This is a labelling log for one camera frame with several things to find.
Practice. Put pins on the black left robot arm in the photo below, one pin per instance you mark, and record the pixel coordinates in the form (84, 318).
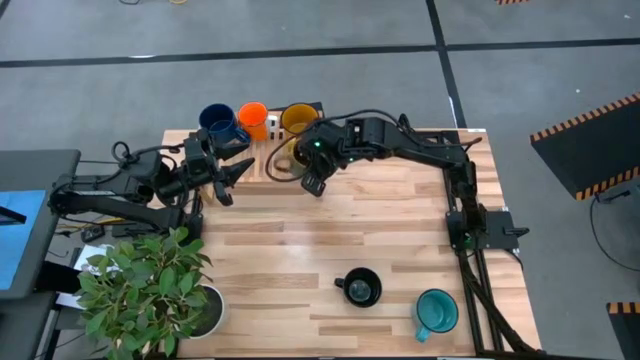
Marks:
(110, 197)

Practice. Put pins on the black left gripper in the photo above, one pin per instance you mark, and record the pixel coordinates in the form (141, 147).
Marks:
(197, 165)

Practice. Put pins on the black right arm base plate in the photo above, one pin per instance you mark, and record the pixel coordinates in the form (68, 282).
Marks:
(495, 230)

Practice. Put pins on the black coffee mug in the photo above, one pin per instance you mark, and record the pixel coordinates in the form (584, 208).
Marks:
(357, 287)

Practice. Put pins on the white plant pot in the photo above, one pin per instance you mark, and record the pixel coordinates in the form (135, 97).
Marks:
(214, 312)

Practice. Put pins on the blue coffee mug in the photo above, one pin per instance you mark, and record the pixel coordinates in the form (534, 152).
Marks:
(220, 122)

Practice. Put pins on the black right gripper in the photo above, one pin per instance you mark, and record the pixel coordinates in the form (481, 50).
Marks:
(322, 147)

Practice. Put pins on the teal coffee mug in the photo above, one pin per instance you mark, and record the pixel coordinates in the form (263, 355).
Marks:
(436, 312)

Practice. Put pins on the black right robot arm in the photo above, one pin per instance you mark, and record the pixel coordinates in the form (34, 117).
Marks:
(425, 147)

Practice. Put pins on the dark grey desk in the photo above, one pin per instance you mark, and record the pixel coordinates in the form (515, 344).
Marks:
(55, 170)

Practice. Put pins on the wooden slatted rack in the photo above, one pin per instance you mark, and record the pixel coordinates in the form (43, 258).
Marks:
(260, 165)

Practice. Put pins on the orange coffee mug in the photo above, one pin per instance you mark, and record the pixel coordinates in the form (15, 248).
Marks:
(253, 120)

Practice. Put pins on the clear glass mug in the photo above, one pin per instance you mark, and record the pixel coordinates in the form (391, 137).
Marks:
(286, 162)

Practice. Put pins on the green leafy plant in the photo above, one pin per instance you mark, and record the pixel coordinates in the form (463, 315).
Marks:
(140, 285)

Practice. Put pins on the black orange striped barrier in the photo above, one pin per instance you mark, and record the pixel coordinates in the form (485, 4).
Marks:
(590, 145)
(625, 330)

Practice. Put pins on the white papers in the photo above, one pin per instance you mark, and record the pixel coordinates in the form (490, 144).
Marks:
(82, 255)

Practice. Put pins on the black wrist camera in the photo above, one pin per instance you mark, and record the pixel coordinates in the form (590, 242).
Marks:
(313, 184)
(224, 194)

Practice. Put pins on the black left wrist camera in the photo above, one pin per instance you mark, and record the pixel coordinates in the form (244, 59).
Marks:
(224, 194)

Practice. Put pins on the black aluminium frame rails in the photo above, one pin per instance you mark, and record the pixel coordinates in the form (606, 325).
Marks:
(480, 300)

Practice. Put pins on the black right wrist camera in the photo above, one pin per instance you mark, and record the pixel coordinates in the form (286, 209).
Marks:
(313, 184)

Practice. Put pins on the blue screen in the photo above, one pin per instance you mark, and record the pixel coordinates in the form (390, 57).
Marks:
(17, 235)

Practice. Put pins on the yellow coffee mug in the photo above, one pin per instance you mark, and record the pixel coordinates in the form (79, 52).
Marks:
(299, 117)

